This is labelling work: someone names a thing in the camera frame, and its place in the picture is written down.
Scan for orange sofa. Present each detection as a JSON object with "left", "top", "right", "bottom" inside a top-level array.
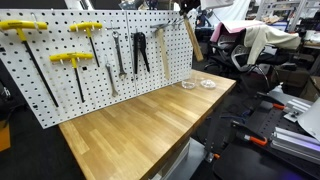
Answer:
[{"left": 0, "top": 119, "right": 12, "bottom": 153}]

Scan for long yellow T-handle hex key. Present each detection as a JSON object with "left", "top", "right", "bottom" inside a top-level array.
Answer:
[{"left": 0, "top": 19, "right": 61, "bottom": 109}]

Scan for grey metal shelving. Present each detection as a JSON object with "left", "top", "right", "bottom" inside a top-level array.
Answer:
[{"left": 255, "top": 0, "right": 320, "bottom": 33}]

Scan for white perforated pegboard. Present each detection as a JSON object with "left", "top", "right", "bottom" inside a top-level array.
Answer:
[{"left": 0, "top": 8, "right": 198, "bottom": 130}]

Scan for clear glass cup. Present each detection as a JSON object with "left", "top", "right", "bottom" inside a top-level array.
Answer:
[{"left": 181, "top": 78, "right": 197, "bottom": 91}]

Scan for black office chair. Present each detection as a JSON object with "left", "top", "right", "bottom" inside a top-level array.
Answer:
[{"left": 203, "top": 29, "right": 272, "bottom": 88}]

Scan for short yellow T-handle hex key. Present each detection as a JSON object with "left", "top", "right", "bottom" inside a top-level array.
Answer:
[
  {"left": 68, "top": 21, "right": 104, "bottom": 68},
  {"left": 49, "top": 51, "right": 95, "bottom": 104}
]

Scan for black perforated bench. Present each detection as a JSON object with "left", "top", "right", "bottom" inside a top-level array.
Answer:
[{"left": 212, "top": 95, "right": 320, "bottom": 180}]

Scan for orange handle bar clamp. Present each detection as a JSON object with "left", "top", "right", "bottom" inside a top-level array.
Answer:
[
  {"left": 255, "top": 91, "right": 288, "bottom": 113},
  {"left": 229, "top": 119, "right": 270, "bottom": 148}
]

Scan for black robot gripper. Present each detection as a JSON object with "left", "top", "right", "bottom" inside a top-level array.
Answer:
[{"left": 178, "top": 0, "right": 201, "bottom": 16}]

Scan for clear glass lid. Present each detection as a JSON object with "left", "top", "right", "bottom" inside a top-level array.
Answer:
[{"left": 199, "top": 78, "right": 217, "bottom": 90}]

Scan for pink cloth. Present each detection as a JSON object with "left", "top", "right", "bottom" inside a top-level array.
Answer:
[{"left": 209, "top": 19, "right": 265, "bottom": 45}]

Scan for short aluminium extrusion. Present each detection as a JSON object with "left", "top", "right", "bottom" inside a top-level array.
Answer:
[{"left": 282, "top": 97, "right": 315, "bottom": 123}]

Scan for black pliers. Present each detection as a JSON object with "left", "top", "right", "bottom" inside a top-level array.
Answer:
[{"left": 132, "top": 31, "right": 151, "bottom": 75}]

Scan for brown cardboard box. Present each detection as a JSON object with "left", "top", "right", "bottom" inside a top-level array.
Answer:
[{"left": 299, "top": 75, "right": 320, "bottom": 103}]

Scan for plain wooden handle hammer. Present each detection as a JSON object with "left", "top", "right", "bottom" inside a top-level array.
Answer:
[{"left": 149, "top": 22, "right": 172, "bottom": 81}]

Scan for small steel combination wrench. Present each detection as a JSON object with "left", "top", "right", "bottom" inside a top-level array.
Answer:
[{"left": 104, "top": 62, "right": 120, "bottom": 99}]

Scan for ball-peen hammer with barcode label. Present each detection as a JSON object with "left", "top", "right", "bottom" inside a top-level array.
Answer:
[{"left": 179, "top": 11, "right": 205, "bottom": 63}]

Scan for large steel combination wrench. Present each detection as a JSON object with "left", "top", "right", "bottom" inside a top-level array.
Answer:
[{"left": 111, "top": 30, "right": 129, "bottom": 80}]

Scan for long aluminium extrusion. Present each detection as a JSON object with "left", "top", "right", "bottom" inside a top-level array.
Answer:
[{"left": 269, "top": 126, "right": 320, "bottom": 165}]

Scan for beige jacket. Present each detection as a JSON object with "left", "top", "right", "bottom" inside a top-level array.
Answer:
[{"left": 243, "top": 24, "right": 303, "bottom": 66}]

